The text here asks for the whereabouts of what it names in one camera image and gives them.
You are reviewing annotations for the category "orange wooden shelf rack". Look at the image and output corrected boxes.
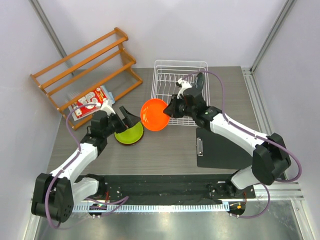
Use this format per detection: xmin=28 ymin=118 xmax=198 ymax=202
xmin=30 ymin=27 xmax=143 ymax=119

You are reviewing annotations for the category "white wire dish rack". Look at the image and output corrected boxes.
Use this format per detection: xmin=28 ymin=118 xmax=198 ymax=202
xmin=150 ymin=59 xmax=211 ymax=126

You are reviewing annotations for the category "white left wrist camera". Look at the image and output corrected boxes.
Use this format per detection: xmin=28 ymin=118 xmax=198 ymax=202
xmin=95 ymin=99 xmax=116 ymax=116

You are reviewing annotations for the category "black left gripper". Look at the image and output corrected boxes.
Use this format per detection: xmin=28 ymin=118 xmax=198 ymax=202
xmin=102 ymin=106 xmax=140 ymax=138

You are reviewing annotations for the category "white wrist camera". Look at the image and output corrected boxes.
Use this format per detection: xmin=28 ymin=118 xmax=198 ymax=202
xmin=176 ymin=78 xmax=192 ymax=99
xmin=95 ymin=99 xmax=116 ymax=116

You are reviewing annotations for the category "dark blue-grey plate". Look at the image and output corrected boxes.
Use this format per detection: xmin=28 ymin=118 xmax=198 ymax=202
xmin=194 ymin=72 xmax=206 ymax=92

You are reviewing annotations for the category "white slotted cable duct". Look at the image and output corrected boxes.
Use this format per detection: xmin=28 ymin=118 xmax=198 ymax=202
xmin=72 ymin=202 xmax=230 ymax=213

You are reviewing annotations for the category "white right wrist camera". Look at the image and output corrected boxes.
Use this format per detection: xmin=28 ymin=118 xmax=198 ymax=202
xmin=176 ymin=78 xmax=192 ymax=99

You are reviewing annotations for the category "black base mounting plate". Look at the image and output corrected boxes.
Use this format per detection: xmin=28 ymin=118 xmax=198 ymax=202
xmin=91 ymin=174 xmax=256 ymax=206

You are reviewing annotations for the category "lime green plate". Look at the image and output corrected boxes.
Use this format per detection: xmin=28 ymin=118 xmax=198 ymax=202
xmin=114 ymin=122 xmax=144 ymax=145

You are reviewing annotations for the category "black clipboard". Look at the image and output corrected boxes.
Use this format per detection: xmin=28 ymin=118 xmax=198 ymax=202
xmin=196 ymin=127 xmax=252 ymax=170

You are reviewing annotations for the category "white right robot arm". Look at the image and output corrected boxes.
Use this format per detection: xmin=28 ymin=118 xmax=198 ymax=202
xmin=163 ymin=87 xmax=292 ymax=198

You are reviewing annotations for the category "orange plate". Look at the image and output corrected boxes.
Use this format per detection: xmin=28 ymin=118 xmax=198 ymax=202
xmin=140 ymin=98 xmax=170 ymax=132

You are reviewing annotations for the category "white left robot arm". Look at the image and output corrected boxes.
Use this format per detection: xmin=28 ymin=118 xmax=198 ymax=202
xmin=31 ymin=104 xmax=141 ymax=224

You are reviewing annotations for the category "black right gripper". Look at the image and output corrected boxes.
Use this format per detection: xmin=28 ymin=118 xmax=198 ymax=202
xmin=165 ymin=93 xmax=196 ymax=118

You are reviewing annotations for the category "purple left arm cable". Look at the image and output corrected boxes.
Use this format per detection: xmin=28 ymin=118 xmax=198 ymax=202
xmin=43 ymin=102 xmax=103 ymax=230

